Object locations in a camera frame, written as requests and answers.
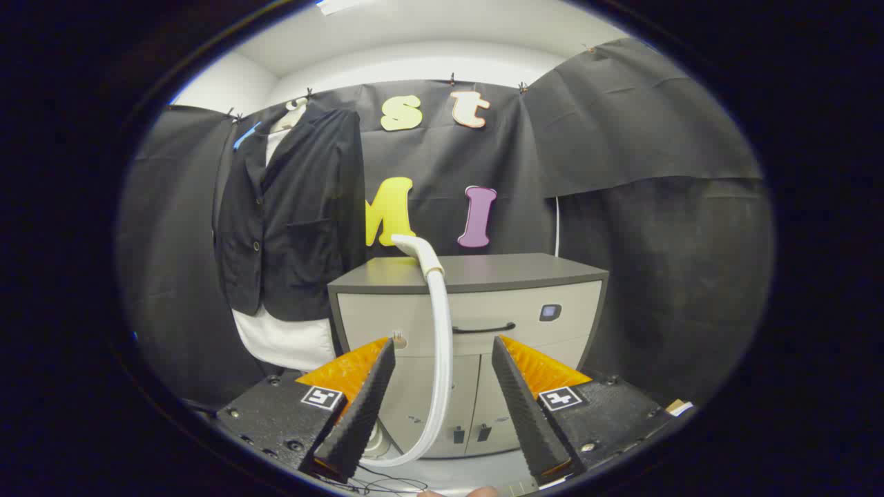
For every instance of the black jacket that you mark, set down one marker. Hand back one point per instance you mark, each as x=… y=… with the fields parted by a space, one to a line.
x=304 y=207

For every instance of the black backdrop cloth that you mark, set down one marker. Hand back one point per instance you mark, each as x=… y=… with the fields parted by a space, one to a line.
x=656 y=241

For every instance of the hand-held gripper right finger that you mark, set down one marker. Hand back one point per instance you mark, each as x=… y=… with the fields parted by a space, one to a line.
x=528 y=421

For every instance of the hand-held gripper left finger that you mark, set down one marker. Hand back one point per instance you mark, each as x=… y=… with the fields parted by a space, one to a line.
x=362 y=421

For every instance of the white mannequin torso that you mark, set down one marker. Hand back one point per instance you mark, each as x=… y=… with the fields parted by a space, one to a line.
x=283 y=342

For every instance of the small cardboard piece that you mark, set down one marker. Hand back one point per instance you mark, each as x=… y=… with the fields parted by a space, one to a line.
x=680 y=407

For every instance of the grey cabinet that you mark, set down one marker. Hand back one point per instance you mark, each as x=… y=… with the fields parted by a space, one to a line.
x=525 y=273

